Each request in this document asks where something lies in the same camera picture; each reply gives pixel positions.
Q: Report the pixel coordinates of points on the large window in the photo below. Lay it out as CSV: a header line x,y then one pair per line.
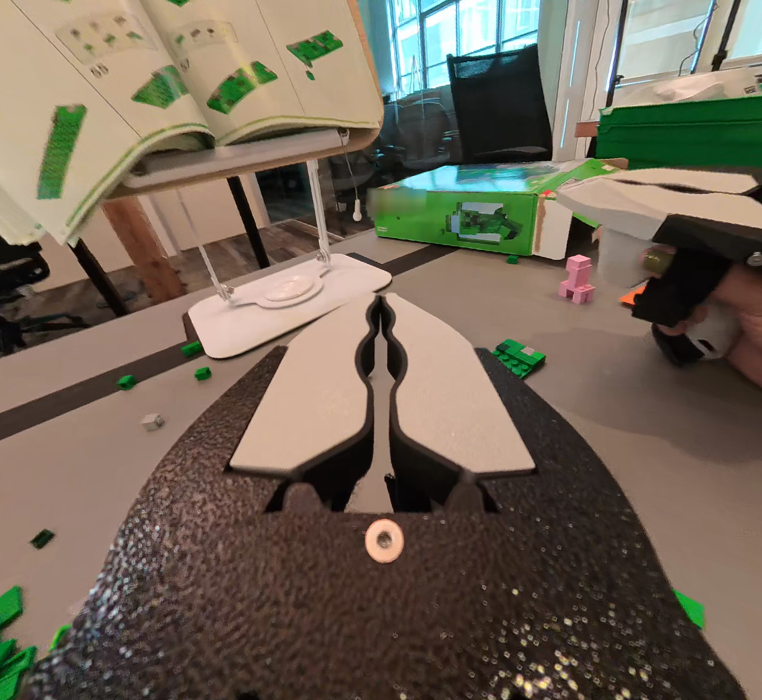
x,y
464,4

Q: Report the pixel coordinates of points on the black mesh office chair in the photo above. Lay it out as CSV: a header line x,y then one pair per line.
x,y
500,105

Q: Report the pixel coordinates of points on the wooden table leg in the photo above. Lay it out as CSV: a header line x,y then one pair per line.
x,y
143,248

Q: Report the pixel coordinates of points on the dark green flat tile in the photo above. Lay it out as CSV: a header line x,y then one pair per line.
x,y
41,539

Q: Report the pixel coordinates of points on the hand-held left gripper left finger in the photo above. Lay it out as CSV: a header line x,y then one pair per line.
x,y
309,402

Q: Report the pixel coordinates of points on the black tripod stand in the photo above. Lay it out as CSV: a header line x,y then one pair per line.
x,y
735,4
622,22

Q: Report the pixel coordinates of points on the bright green flat plate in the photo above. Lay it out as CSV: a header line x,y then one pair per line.
x,y
690,608

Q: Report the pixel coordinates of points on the green toy brick box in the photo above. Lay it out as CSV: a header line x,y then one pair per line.
x,y
476,206

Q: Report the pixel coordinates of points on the dark green brick assembly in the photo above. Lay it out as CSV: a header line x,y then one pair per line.
x,y
518,358

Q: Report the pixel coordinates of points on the orange brick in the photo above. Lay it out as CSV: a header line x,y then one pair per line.
x,y
632,295

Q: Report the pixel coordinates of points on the pink brick pig figure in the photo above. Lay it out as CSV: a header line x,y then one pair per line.
x,y
576,280

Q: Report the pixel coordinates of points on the wooden book stand white base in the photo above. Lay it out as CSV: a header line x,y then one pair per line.
x,y
286,307

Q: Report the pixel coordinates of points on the small grey brick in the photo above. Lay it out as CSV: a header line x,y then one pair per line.
x,y
152,421

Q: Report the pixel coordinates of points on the pile of green brick pieces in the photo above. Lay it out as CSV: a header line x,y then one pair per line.
x,y
15,652

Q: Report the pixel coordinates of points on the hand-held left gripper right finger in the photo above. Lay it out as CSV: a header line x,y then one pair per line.
x,y
452,408

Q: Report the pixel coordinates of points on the green storage bin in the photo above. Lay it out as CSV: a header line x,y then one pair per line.
x,y
678,129

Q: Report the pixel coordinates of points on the open brick instruction booklet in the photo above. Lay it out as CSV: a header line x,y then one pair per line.
x,y
119,57

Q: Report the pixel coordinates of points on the person's right hand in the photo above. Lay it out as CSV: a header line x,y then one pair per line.
x,y
749,301

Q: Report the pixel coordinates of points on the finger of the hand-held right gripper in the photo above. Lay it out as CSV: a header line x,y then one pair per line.
x,y
696,179
625,206

